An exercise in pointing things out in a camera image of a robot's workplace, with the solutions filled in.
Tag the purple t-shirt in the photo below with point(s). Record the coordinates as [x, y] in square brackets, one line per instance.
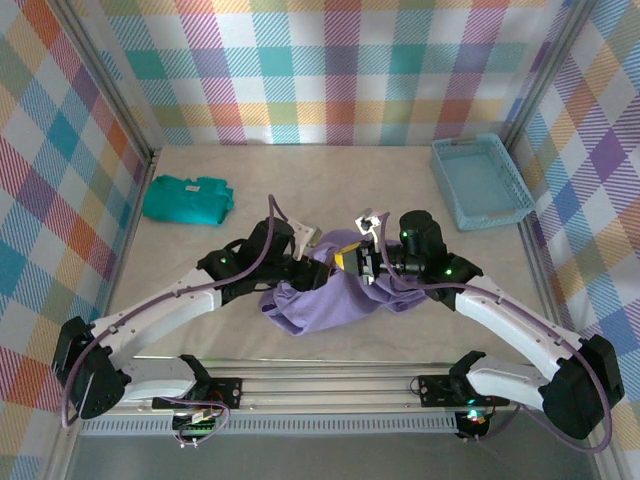
[330, 305]

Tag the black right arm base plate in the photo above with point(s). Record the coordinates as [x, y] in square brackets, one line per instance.
[435, 392]

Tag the aluminium frame post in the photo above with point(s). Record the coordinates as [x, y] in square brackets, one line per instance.
[114, 80]
[545, 75]

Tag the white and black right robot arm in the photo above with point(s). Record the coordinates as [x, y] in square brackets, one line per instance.
[500, 320]

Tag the grey metal panel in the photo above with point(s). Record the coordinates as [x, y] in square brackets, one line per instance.
[325, 460]

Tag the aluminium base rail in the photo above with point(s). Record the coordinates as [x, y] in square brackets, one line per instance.
[325, 390]

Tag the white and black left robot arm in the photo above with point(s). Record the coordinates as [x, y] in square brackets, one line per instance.
[150, 320]

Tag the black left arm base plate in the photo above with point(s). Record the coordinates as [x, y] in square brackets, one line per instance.
[227, 392]

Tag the folded teal t-shirt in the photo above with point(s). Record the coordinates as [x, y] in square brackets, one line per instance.
[185, 200]

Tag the light blue plastic basket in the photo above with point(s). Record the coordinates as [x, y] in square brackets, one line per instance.
[475, 185]

